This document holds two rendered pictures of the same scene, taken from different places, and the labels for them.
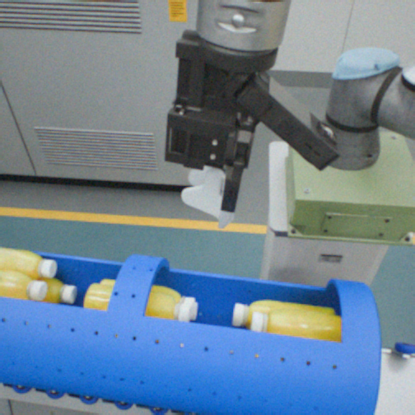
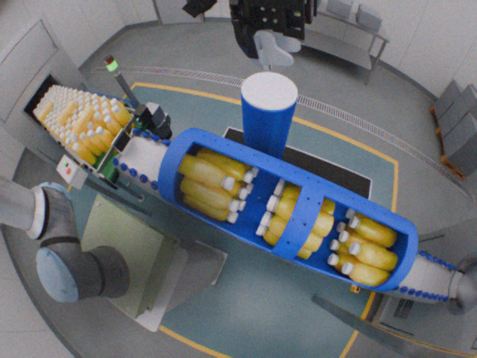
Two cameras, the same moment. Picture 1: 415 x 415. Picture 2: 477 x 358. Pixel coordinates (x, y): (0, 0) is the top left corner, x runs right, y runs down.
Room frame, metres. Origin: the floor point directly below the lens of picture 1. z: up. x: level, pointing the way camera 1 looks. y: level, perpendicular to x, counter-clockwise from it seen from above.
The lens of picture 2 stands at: (0.59, 0.03, 1.73)
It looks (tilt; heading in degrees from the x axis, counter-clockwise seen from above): 69 degrees down; 206
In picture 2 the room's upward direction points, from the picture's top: 9 degrees counter-clockwise
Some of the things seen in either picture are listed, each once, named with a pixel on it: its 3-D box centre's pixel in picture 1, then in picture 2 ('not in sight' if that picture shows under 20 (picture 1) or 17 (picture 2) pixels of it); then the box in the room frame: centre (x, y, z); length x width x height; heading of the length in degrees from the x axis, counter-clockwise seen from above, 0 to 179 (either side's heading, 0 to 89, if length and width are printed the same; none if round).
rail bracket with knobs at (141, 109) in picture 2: not in sight; (142, 115); (0.11, -0.74, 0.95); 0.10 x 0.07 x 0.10; 172
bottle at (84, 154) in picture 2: not in sight; (85, 154); (0.44, -0.99, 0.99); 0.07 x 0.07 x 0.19
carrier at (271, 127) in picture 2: not in sight; (264, 137); (-0.14, -0.08, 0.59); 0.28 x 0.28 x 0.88
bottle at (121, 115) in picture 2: not in sight; (123, 118); (0.17, -0.82, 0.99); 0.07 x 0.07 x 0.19
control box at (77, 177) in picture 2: not in sight; (71, 171); (0.57, -0.97, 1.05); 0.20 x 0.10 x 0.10; 82
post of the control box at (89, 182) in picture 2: not in sight; (121, 200); (0.57, -0.97, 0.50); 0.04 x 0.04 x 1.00; 82
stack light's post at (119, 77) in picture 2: not in sight; (147, 121); (-0.10, -1.05, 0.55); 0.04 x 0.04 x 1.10; 82
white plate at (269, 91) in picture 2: not in sight; (269, 89); (-0.14, -0.08, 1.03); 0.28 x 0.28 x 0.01
